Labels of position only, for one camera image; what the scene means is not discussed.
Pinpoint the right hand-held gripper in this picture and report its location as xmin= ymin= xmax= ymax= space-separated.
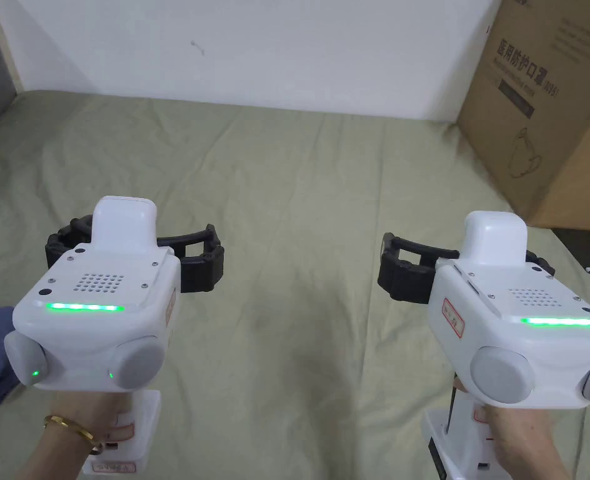
xmin=377 ymin=209 xmax=590 ymax=480

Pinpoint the brown cardboard carton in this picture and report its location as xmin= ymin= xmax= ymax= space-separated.
xmin=455 ymin=0 xmax=590 ymax=234

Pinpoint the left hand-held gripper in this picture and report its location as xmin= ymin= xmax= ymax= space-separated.
xmin=3 ymin=196 xmax=226 ymax=476

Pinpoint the bed with pale green sheet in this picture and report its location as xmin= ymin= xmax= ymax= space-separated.
xmin=0 ymin=89 xmax=590 ymax=480

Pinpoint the person's left hand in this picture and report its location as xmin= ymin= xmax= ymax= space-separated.
xmin=44 ymin=389 xmax=138 ymax=448

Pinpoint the person's left forearm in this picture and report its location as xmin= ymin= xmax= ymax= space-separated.
xmin=12 ymin=414 xmax=104 ymax=480

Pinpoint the person's right hand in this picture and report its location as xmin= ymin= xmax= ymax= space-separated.
xmin=452 ymin=376 xmax=562 ymax=457

